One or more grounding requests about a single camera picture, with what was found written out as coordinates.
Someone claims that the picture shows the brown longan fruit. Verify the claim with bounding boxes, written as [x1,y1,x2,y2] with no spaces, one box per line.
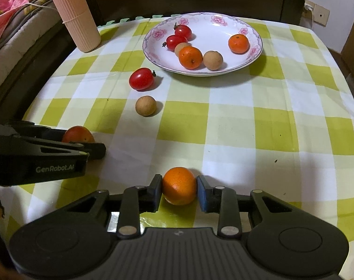
[135,95,157,117]

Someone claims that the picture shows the white wall socket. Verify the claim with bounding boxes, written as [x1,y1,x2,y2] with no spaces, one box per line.
[304,0,330,27]

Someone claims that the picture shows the cherry tomato with stem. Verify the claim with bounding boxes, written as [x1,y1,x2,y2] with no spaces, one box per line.
[162,35,188,51]

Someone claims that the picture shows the white charging cable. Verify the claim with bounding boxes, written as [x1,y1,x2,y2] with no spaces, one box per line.
[22,2,61,12]

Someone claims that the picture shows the small yellowish longan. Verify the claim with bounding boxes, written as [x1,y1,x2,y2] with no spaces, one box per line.
[203,51,223,71]

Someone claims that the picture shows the bed with colourful bedding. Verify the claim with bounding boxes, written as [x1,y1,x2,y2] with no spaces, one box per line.
[0,0,68,94]

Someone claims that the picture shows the pink ribbed cylinder case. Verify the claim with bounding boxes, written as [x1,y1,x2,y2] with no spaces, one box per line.
[53,0,101,53]

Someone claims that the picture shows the white floral rimmed plate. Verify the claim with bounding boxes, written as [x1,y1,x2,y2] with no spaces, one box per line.
[142,12,263,77]

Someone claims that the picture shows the large orange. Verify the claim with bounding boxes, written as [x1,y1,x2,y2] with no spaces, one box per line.
[162,167,197,206]

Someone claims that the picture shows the oval cherry tomato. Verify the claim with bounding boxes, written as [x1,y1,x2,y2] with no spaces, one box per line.
[129,68,156,91]

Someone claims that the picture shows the small orange mandarin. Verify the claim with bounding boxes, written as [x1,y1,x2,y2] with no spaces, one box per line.
[178,46,203,70]
[228,34,250,54]

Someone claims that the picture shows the yellowish longan fruit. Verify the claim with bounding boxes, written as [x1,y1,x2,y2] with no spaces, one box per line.
[174,42,191,57]

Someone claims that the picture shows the green white checkered tablecloth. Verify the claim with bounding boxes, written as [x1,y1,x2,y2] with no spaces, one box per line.
[0,19,354,279]

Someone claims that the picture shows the large red tomato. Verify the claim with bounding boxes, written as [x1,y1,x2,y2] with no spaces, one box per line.
[62,126,95,143]

